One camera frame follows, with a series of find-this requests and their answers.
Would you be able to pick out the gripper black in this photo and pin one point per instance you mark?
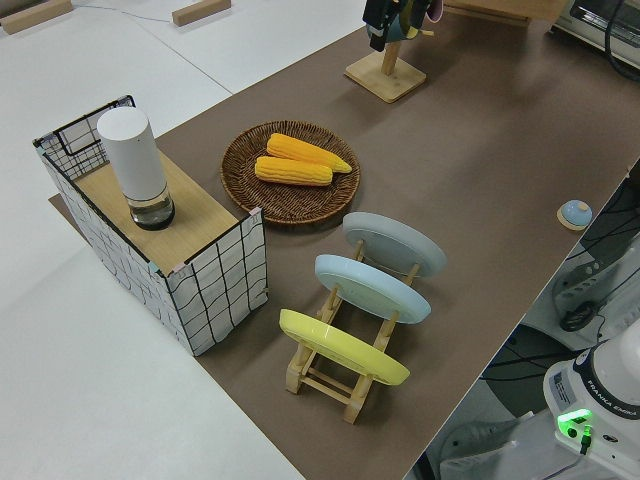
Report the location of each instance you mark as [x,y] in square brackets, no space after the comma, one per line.
[382,10]

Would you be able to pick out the wooden drawer front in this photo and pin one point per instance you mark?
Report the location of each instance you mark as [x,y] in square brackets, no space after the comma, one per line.
[525,6]

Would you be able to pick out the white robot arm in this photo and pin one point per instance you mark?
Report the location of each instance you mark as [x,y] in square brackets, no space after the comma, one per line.
[600,400]

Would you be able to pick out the light wooden drawer cabinet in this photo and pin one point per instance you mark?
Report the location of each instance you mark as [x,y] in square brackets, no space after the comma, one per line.
[515,20]

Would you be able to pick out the dark blue mug yellow inside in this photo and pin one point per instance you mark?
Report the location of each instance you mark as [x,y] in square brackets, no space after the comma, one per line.
[397,32]

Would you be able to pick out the pink mug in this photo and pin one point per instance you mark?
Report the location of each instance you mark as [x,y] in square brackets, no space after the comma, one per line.
[435,10]

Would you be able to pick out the wooden mug tree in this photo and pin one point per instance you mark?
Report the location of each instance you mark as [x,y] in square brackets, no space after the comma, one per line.
[385,80]

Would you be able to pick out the yellow corn cob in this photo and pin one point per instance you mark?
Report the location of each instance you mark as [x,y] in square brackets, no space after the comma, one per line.
[300,149]
[295,171]

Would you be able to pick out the brown table mat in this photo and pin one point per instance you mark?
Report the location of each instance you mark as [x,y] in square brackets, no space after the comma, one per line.
[450,200]

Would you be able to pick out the white toaster oven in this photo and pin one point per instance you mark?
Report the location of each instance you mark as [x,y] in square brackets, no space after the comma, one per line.
[590,20]

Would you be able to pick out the short wooden block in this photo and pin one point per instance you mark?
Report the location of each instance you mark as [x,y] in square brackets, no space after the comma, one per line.
[200,12]

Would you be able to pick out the round brown wicker basket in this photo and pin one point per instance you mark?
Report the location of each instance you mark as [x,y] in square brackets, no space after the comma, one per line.
[295,205]

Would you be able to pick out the grey plate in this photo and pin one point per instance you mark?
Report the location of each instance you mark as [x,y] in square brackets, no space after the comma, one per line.
[395,245]

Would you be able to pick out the small blue dome bell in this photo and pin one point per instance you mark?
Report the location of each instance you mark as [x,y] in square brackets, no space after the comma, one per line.
[576,212]

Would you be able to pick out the light blue plate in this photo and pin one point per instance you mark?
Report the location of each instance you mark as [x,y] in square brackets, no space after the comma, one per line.
[370,290]

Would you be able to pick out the white cylindrical bottle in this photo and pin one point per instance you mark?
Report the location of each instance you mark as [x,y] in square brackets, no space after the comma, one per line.
[132,160]

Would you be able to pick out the yellow plate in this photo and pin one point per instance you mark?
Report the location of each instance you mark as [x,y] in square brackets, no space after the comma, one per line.
[340,350]

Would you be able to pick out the wooden plate rack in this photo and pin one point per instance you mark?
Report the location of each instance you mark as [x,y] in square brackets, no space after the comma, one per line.
[300,372]

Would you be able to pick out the long wooden block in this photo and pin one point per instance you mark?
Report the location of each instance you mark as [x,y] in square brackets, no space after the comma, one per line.
[30,15]

